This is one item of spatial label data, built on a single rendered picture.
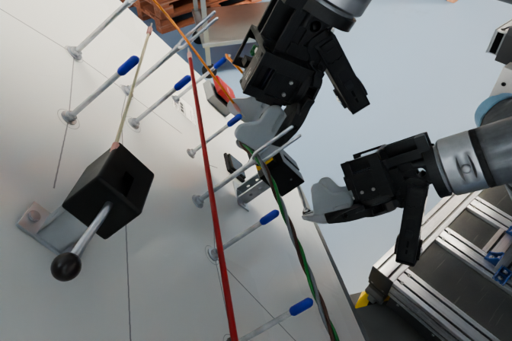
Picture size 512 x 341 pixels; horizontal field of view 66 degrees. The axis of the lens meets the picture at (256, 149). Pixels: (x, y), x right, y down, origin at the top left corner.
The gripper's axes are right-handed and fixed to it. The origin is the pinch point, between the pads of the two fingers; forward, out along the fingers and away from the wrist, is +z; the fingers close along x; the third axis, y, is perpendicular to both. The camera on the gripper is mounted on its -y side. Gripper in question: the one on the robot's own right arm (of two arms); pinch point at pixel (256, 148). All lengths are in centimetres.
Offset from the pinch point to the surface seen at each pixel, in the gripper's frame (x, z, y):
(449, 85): -166, 14, -204
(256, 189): 0.9, 5.9, -3.0
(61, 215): 21.0, -5.1, 21.8
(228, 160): -6.3, 7.4, -0.7
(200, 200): 7.7, 3.7, 7.3
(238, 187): -0.8, 7.7, -1.4
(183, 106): -12.4, 4.2, 7.5
